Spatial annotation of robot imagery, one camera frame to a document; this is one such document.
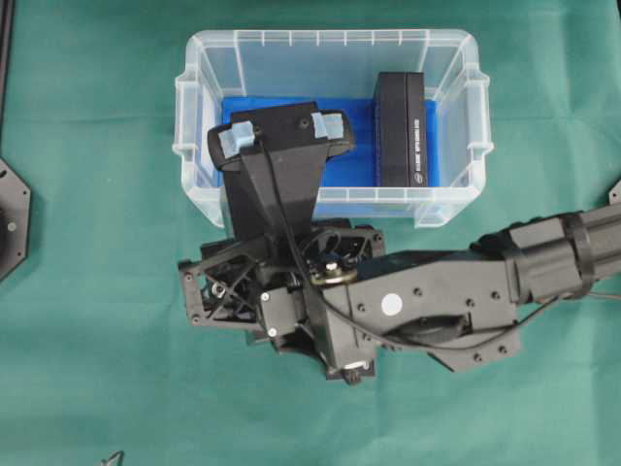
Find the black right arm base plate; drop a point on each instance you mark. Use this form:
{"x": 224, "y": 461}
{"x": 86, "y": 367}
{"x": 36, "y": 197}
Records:
{"x": 614, "y": 195}

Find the blue cloth liner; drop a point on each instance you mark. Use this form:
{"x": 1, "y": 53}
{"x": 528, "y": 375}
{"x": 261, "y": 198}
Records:
{"x": 354, "y": 168}

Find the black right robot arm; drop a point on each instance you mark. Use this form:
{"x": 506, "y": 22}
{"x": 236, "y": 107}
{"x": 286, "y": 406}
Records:
{"x": 338, "y": 297}

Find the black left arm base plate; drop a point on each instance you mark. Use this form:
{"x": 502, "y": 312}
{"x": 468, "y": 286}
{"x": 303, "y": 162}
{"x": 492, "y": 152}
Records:
{"x": 15, "y": 219}

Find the black frame bar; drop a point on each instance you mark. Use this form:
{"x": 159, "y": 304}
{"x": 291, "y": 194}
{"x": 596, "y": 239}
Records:
{"x": 7, "y": 17}

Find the clear plastic storage bin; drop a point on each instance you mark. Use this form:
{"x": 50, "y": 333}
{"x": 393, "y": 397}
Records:
{"x": 341, "y": 64}

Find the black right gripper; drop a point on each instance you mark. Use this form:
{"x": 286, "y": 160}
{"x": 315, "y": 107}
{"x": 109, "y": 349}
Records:
{"x": 274, "y": 291}

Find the small black tip bottom edge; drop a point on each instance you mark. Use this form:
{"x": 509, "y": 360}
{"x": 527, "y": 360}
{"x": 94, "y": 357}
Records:
{"x": 115, "y": 459}

